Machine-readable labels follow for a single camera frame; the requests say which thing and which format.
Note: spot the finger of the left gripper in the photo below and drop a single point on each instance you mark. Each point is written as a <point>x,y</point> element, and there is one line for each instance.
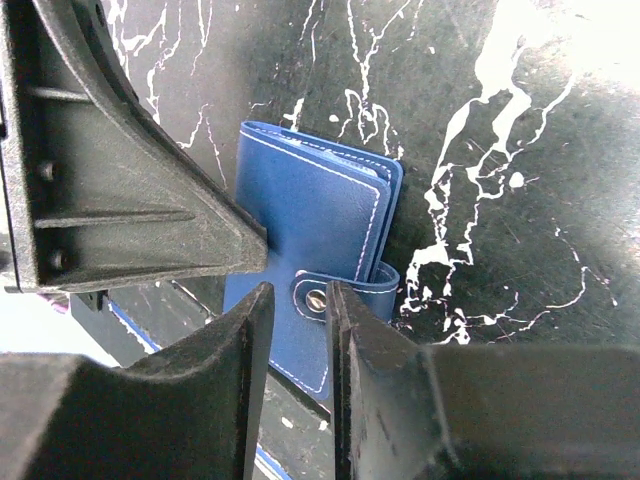
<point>94,193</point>

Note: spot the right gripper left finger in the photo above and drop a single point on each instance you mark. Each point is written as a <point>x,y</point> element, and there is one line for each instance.
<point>188,411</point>

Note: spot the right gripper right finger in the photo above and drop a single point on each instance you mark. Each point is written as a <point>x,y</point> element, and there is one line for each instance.
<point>407,411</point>

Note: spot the blue card holder wallet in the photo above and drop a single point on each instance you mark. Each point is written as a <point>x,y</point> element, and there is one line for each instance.
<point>327,209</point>

